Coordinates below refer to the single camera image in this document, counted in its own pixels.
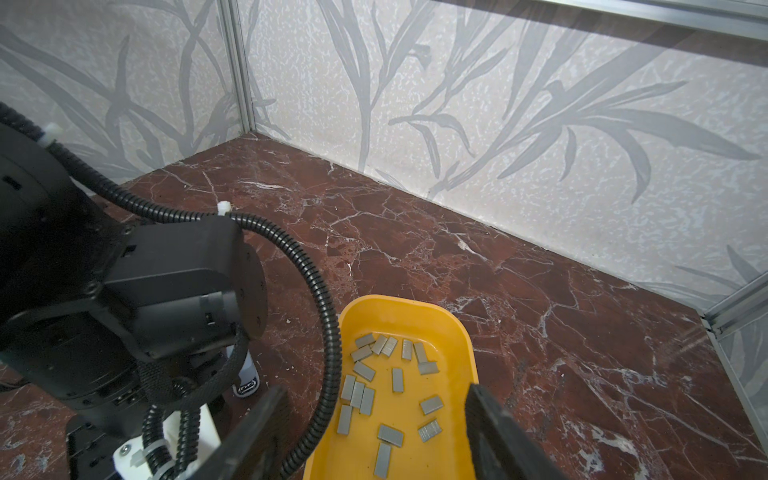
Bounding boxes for yellow plastic tray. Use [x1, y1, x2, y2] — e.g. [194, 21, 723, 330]
[303, 295, 479, 479]

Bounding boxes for staple strip in tray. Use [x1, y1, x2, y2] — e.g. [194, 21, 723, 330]
[391, 367, 404, 393]
[377, 424, 405, 448]
[419, 395, 444, 416]
[417, 419, 442, 443]

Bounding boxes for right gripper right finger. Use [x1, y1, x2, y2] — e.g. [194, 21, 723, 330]
[464, 384, 566, 480]

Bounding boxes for white mini stapler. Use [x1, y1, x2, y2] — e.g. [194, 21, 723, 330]
[232, 353, 261, 399]

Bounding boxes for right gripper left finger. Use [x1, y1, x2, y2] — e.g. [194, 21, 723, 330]
[191, 387, 291, 480]

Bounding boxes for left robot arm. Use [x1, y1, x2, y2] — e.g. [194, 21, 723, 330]
[1, 106, 342, 479]

